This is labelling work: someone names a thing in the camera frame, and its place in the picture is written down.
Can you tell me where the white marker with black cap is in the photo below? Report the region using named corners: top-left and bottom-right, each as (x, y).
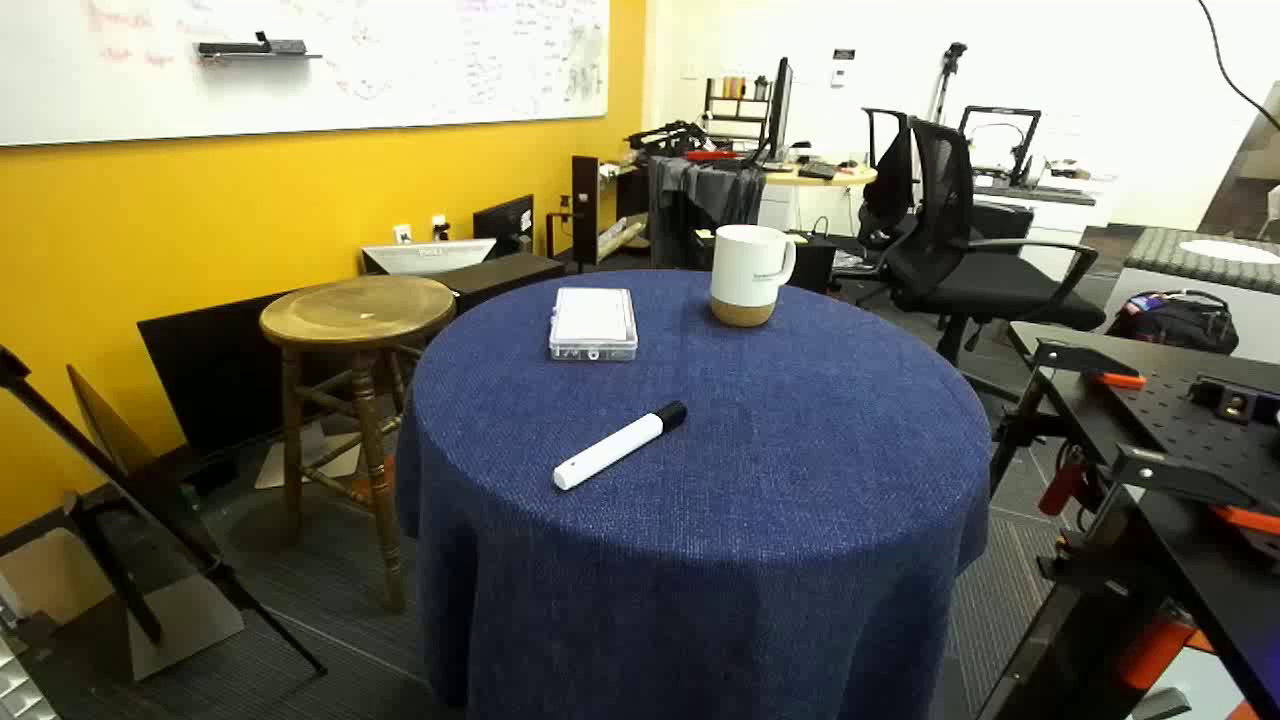
top-left (549, 399), bottom-right (692, 496)

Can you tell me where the white mug with brown base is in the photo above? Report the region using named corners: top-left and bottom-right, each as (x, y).
top-left (702, 222), bottom-right (802, 334)

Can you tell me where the clear plastic box white card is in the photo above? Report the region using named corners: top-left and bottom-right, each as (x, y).
top-left (545, 283), bottom-right (643, 369)

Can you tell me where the black flat panel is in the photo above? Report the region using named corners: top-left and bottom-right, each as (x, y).
top-left (132, 283), bottom-right (403, 462)
top-left (436, 250), bottom-right (573, 316)

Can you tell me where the black upright speaker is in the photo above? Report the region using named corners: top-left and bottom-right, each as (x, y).
top-left (569, 154), bottom-right (602, 270)

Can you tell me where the dark grey cloth cover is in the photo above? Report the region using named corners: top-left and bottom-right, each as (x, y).
top-left (643, 148), bottom-right (766, 271)

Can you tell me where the blue round tablecloth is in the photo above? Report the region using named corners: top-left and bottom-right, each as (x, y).
top-left (393, 263), bottom-right (994, 720)

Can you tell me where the white tray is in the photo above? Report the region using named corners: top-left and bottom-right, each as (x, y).
top-left (358, 233), bottom-right (498, 279)

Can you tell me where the black computer monitor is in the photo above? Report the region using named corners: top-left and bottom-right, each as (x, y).
top-left (764, 54), bottom-right (800, 168)

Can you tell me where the round wooden stool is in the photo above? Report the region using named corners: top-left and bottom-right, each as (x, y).
top-left (255, 271), bottom-right (463, 618)

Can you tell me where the black office chair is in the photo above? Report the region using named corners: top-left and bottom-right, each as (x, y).
top-left (884, 112), bottom-right (1112, 369)

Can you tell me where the white whiteboard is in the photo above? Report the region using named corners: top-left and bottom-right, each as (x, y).
top-left (0, 0), bottom-right (616, 154)

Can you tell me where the orange clamp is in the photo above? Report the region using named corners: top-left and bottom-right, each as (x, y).
top-left (1207, 502), bottom-right (1280, 539)
top-left (1112, 611), bottom-right (1204, 695)
top-left (1035, 445), bottom-right (1090, 523)
top-left (1082, 363), bottom-right (1152, 395)

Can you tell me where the black whiteboard eraser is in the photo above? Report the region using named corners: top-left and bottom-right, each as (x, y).
top-left (195, 29), bottom-right (322, 67)

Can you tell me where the black tripod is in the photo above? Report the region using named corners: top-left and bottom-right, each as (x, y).
top-left (0, 346), bottom-right (329, 680)

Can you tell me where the black bag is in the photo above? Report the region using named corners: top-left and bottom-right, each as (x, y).
top-left (1103, 283), bottom-right (1243, 362)

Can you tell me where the black perforated robot table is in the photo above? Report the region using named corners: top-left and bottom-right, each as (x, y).
top-left (977, 316), bottom-right (1280, 720)

